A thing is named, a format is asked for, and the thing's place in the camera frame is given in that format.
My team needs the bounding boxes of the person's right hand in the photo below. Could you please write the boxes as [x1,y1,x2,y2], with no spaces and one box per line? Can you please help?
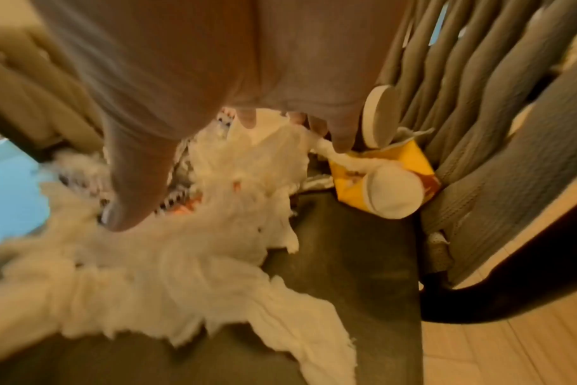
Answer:
[30,0,416,233]

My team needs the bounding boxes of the patterned snack wrapper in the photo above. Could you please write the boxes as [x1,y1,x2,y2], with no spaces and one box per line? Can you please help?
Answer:
[152,107,237,217]

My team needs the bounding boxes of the black paper coffee cup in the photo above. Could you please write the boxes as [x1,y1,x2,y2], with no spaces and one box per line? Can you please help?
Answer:
[362,84,404,150]

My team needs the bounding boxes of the pile of white tissues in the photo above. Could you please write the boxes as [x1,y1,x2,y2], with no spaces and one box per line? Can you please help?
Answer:
[0,108,434,385]

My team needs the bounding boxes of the yellow paper cup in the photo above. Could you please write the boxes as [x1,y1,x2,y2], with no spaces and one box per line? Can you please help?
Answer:
[328,136,443,220]

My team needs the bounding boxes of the grey woven armchair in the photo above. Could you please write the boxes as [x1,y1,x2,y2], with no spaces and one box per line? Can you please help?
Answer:
[0,0,577,385]

